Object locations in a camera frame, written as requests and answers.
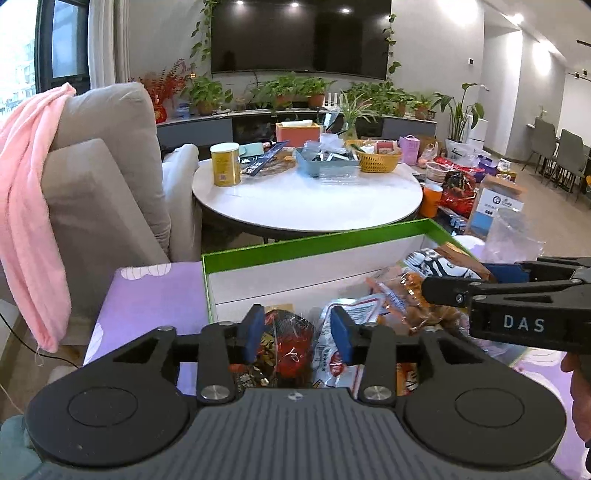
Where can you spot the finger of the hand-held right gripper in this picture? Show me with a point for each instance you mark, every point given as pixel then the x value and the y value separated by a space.
pixel 443 290
pixel 508 273

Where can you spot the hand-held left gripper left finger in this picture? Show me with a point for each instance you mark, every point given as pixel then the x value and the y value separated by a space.
pixel 253 334

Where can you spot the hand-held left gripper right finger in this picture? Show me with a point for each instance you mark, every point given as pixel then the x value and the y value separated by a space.
pixel 342 337

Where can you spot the red black snack packet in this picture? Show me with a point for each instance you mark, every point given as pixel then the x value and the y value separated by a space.
pixel 288 341

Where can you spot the orange clear snack packet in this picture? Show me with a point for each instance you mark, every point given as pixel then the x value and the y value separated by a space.
pixel 406 300

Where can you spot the green cardboard box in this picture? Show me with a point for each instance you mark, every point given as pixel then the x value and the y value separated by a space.
pixel 300 244

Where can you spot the person's right hand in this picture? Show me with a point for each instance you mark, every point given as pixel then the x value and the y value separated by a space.
pixel 582 397

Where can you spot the black white snack packet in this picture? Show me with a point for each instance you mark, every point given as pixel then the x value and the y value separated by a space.
pixel 434 261

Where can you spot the small beige packet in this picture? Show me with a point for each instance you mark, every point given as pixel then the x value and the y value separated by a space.
pixel 279 308

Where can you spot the white red snack packet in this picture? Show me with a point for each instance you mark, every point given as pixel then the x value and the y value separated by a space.
pixel 371 308

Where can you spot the brown orange snack packet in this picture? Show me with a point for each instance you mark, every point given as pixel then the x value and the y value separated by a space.
pixel 455 251

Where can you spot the orange cup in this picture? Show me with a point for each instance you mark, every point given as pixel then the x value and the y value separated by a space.
pixel 431 201

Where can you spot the red snack bag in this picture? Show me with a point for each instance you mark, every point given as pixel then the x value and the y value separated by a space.
pixel 457 184

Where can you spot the purple printed tablecloth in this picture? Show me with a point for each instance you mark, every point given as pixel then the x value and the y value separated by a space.
pixel 147 300

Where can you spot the grey dining chair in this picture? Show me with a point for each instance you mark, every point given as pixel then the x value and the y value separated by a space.
pixel 570 154
pixel 545 138

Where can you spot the white air purifier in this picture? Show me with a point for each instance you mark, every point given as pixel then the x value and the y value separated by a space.
pixel 479 134

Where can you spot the round white table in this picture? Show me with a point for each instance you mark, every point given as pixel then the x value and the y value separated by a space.
pixel 300 198

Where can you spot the pink box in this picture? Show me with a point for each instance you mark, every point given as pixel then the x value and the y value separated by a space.
pixel 409 150

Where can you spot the yellow woven basket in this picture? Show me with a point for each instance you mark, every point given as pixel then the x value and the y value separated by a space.
pixel 376 159

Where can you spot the large leaf plant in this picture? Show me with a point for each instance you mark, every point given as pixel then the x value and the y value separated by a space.
pixel 459 110

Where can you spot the blue grey plastic bin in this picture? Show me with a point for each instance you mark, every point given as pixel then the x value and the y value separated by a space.
pixel 328 164

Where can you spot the yellow can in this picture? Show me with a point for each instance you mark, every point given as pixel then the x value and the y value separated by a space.
pixel 225 164

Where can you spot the dark blue flat package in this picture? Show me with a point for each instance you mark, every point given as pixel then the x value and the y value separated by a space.
pixel 265 161

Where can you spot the teal box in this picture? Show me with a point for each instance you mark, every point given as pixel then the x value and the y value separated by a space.
pixel 251 150

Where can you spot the small potted plant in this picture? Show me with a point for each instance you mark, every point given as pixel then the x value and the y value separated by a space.
pixel 422 107

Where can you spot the spider plant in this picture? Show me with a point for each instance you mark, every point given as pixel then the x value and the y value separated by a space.
pixel 355 115

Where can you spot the beige sofa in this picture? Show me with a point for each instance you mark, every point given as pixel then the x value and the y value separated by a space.
pixel 111 194

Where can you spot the potted green plant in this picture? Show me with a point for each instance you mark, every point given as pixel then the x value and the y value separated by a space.
pixel 378 97
pixel 205 94
pixel 295 90

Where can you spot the orange tissue box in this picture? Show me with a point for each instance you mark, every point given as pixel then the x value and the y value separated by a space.
pixel 298 134

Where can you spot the grey television cabinet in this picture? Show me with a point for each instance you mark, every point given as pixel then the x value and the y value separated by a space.
pixel 203 129

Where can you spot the hanging vine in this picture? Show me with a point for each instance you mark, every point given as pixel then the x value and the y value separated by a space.
pixel 203 32
pixel 391 46

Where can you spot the pink blanket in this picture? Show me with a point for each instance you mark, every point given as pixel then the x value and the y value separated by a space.
pixel 27 207

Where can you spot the teal cloth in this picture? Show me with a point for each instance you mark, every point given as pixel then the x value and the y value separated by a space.
pixel 16 450

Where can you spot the red flower decoration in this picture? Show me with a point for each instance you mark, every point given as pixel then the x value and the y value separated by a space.
pixel 161 85

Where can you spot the black television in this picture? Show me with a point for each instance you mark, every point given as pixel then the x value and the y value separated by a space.
pixel 300 37

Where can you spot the grey curtain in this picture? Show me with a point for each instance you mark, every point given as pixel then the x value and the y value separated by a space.
pixel 108 41

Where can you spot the dark framed window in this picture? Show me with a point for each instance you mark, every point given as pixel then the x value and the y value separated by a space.
pixel 64 41

